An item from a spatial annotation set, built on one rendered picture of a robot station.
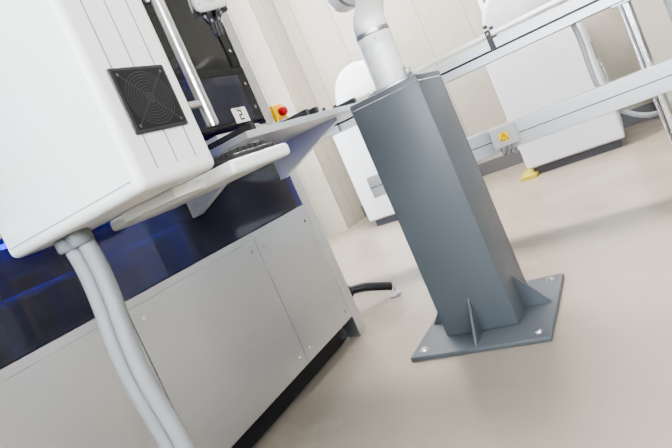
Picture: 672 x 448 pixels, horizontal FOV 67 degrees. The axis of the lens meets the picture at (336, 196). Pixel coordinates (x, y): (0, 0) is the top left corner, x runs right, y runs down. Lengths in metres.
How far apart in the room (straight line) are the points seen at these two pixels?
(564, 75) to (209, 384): 3.15
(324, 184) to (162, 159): 4.27
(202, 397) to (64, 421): 0.38
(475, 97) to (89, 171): 4.23
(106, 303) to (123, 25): 0.55
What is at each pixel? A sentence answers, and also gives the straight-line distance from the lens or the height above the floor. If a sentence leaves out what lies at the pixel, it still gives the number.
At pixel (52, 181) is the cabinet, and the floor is 0.89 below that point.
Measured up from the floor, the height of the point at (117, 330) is 0.58.
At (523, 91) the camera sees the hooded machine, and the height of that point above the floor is 0.62.
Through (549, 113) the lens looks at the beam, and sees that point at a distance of 2.49.
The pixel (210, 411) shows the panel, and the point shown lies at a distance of 1.58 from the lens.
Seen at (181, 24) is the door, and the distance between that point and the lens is 2.01.
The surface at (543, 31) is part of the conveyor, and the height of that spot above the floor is 0.86.
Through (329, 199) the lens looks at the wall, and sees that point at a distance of 5.13.
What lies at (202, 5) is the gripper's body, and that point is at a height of 1.27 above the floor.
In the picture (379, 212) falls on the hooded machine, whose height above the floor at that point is 0.12.
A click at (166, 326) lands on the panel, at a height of 0.49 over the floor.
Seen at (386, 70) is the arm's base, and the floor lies 0.92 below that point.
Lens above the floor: 0.73
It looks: 4 degrees down
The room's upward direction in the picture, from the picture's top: 24 degrees counter-clockwise
